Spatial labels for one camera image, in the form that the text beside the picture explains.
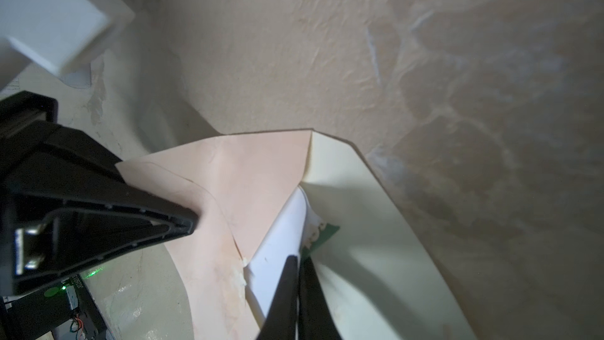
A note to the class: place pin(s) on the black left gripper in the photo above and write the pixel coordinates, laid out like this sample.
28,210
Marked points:
64,206

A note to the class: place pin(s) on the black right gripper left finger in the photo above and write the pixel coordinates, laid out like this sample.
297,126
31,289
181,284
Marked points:
281,321

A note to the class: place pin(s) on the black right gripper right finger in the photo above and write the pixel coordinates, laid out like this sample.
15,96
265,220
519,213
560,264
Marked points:
314,319

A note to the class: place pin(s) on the pink envelope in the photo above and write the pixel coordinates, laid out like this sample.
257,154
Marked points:
378,279

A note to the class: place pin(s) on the white letter with green border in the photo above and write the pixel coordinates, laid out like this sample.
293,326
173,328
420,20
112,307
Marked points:
297,231

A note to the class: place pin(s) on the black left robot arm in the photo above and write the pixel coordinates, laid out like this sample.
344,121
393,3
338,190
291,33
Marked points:
33,314

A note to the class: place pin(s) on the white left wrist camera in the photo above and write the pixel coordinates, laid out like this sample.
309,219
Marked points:
60,36

